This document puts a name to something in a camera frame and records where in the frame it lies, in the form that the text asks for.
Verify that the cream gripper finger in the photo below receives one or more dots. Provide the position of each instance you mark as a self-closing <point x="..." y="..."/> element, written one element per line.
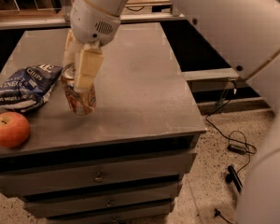
<point x="87" y="63"/>
<point x="72" y="47"/>

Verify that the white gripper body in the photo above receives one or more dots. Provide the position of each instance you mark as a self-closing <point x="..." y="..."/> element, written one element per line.
<point x="90" y="22"/>

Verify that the orange soda can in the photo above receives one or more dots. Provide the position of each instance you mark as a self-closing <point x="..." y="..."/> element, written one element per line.
<point x="81" y="102"/>

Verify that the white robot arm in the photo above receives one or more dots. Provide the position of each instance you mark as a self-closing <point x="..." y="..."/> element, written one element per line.
<point x="246" y="33"/>

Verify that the red apple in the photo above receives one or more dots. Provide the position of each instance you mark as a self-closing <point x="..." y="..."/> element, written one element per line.
<point x="14" y="129"/>

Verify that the blue chips bag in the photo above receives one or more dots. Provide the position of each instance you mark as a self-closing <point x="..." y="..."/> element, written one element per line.
<point x="29" y="87"/>

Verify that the grey drawer cabinet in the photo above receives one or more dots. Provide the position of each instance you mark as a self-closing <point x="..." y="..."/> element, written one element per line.
<point x="140" y="138"/>

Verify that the top drawer knob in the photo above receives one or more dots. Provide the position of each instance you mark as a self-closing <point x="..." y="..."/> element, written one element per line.
<point x="98" y="178"/>

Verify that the drawer knob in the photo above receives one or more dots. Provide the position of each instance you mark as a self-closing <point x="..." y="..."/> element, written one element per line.
<point x="109" y="204"/>
<point x="98" y="178"/>

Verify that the low metal shelf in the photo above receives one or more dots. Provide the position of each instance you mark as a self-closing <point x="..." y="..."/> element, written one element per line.
<point x="217" y="86"/>

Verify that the middle drawer knob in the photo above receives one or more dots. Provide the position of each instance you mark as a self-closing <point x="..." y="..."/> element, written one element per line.
<point x="109" y="204"/>

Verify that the black power adapter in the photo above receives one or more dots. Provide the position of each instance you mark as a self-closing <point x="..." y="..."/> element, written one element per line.
<point x="236" y="149"/>

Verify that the black stand leg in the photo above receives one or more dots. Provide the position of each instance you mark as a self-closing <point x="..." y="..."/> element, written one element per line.
<point x="232" y="177"/>

